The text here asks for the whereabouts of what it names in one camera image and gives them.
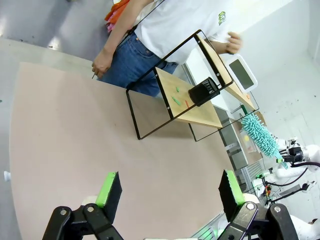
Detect black frame wooden shelf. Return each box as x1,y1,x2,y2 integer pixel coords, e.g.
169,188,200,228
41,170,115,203
125,29,260,143

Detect black shoulder strap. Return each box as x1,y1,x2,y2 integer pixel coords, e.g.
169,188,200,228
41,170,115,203
117,0,166,47

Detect person left forearm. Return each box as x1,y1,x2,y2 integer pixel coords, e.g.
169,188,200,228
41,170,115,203
209,40,229,55

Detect person left hand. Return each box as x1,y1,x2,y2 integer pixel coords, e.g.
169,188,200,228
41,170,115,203
226,31,244,55

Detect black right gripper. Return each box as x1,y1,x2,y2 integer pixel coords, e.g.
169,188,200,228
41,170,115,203
283,146,305,164

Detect black mesh pen cup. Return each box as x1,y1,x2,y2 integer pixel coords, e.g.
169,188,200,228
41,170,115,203
187,76,221,108

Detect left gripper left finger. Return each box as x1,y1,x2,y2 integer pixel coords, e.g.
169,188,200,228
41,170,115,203
41,171,124,240

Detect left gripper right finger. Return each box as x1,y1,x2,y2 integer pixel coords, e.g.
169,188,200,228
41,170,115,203
217,169,300,240

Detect white framed display device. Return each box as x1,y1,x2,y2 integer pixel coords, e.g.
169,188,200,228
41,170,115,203
224,54,258,93

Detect black cable hose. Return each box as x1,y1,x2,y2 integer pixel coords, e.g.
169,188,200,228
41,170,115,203
289,160,320,169

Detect grey drawer cabinet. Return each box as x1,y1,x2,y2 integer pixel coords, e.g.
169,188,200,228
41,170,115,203
213,104,251,171

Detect paper sheet with yellow dot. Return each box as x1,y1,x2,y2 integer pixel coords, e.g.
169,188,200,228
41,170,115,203
239,129,258,154

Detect person white shirt blue jeans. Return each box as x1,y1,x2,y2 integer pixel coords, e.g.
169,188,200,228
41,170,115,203
96,0,293,98

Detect orange pink cloth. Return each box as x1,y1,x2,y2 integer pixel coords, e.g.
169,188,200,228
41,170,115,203
104,0,131,33

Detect person right forearm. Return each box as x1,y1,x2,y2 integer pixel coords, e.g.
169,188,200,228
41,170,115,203
101,0,155,55

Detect teal chenille duster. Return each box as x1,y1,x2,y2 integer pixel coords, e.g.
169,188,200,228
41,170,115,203
240,112,288,170

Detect person right hand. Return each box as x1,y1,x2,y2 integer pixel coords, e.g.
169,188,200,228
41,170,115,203
91,48,114,79

